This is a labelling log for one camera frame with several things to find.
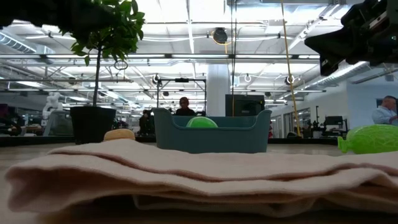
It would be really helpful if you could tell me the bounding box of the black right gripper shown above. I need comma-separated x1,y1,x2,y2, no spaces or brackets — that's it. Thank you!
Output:
304,0,398,77

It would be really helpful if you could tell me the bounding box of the textured green toy cabbage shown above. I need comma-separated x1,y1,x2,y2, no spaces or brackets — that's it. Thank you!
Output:
337,124,398,155

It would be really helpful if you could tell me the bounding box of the teal plastic handled bin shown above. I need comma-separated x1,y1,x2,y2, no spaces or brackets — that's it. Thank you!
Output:
152,108,273,154

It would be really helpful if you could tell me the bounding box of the smooth green toy produce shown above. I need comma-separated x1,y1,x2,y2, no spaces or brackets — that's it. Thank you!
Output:
185,116,219,129

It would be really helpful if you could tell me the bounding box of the tan toy potato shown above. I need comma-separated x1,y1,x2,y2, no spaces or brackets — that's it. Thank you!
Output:
103,128,136,142

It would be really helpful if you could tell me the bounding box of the black background monitor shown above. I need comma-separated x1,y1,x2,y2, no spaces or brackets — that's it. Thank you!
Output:
323,115,345,127

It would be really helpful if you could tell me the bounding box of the person in light blue shirt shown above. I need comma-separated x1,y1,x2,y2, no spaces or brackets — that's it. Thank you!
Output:
371,95,398,126

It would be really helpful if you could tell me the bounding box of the black cabinet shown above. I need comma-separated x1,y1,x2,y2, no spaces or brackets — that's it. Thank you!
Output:
225,94,266,118

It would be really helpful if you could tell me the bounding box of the white round column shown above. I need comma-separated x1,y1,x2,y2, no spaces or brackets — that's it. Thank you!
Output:
206,64,231,117

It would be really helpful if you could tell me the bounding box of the beige folded cloth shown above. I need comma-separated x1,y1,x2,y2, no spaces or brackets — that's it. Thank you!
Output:
4,138,398,218

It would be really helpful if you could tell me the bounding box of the potted green tree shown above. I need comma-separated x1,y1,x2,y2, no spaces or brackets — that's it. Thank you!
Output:
57,0,146,145

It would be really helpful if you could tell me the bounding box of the yellow hanging cable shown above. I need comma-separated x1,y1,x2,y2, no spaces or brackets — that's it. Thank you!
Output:
280,0,302,137

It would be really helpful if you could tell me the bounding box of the black table edge frame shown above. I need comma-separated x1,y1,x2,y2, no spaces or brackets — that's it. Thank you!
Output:
0,135,398,147

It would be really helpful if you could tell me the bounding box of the black hanging cable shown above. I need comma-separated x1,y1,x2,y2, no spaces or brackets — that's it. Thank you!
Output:
231,0,238,118

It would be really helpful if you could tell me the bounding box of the ceiling cable reel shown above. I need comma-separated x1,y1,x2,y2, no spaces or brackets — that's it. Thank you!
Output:
212,27,229,45

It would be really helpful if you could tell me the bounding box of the black metal frame rig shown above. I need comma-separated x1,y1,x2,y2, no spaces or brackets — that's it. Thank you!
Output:
156,77,208,116

